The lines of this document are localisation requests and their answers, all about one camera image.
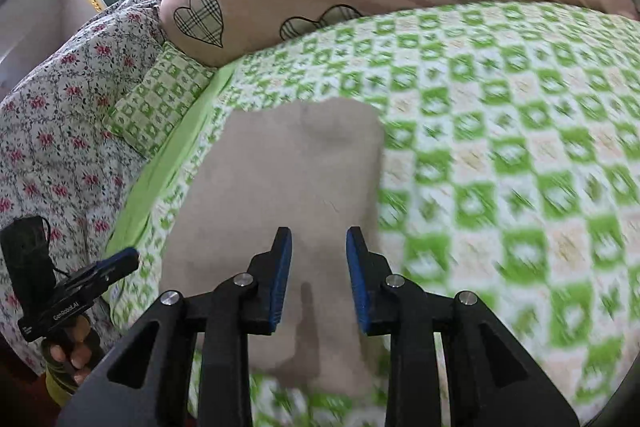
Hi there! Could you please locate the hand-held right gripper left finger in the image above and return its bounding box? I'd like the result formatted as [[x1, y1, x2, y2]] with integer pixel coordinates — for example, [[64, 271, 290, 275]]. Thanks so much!
[[57, 227, 293, 427]]

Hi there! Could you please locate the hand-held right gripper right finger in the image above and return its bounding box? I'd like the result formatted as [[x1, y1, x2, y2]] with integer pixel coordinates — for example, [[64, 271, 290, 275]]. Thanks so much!
[[346, 227, 581, 427]]

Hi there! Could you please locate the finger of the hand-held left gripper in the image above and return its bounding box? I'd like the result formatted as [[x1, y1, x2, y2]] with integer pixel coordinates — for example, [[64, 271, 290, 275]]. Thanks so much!
[[95, 248, 141, 272], [64, 263, 139, 297]]

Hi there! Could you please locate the beige knit sweater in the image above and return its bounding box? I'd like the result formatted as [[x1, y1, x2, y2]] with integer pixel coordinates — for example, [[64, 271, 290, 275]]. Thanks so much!
[[160, 96, 388, 395]]

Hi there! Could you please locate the person's left hand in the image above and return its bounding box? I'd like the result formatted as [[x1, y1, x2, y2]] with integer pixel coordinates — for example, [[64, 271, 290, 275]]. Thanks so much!
[[42, 314, 95, 386]]

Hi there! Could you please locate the yellow container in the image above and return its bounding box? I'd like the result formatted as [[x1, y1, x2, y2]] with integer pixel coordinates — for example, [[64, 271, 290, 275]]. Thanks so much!
[[44, 369, 77, 408]]

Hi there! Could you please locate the floral blanket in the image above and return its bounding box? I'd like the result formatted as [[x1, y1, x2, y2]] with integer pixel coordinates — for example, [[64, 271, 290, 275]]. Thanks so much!
[[0, 0, 173, 378]]

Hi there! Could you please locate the small green checked pillow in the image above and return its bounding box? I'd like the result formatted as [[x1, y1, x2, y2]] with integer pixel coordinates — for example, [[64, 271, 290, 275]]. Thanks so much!
[[102, 44, 218, 158]]

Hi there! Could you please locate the green checked bedsheet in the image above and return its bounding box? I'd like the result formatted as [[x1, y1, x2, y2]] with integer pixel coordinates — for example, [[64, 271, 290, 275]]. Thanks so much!
[[107, 2, 640, 427]]

